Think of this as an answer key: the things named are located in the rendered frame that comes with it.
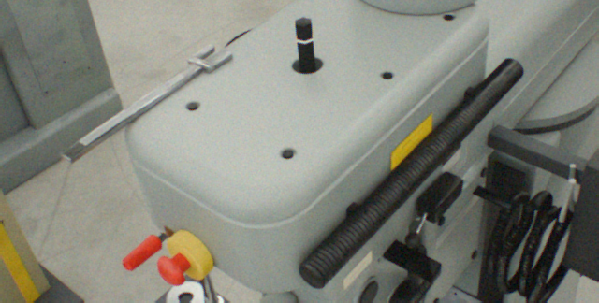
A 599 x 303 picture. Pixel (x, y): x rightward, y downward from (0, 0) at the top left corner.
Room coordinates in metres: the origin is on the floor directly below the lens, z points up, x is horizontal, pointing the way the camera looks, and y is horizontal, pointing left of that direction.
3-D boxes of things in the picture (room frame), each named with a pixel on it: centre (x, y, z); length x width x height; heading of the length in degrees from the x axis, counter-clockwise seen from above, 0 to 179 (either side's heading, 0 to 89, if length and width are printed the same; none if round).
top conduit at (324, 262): (0.63, -0.15, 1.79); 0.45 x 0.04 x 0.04; 136
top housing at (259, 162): (0.72, -0.03, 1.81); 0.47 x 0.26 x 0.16; 136
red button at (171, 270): (0.53, 0.16, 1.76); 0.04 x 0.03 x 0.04; 46
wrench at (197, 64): (0.67, 0.17, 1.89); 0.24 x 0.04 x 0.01; 136
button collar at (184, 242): (0.54, 0.14, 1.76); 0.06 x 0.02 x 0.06; 46
